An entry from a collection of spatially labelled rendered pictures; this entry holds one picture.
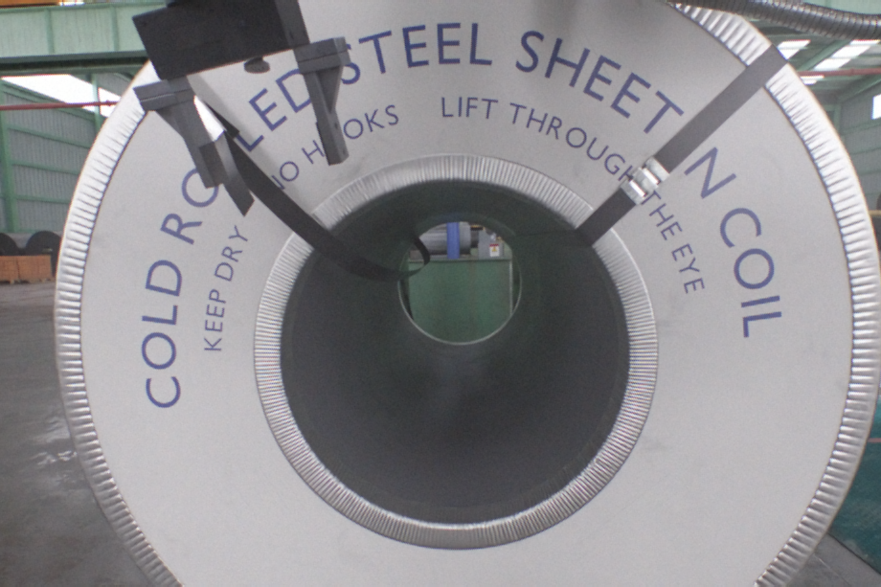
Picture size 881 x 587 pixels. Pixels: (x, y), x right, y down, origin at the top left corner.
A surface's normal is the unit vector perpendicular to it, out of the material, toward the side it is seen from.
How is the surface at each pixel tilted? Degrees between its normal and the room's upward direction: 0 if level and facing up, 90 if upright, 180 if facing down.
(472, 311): 90
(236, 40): 114
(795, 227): 90
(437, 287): 90
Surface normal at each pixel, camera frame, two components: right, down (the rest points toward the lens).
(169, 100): -0.11, 0.50
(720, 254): -0.05, 0.11
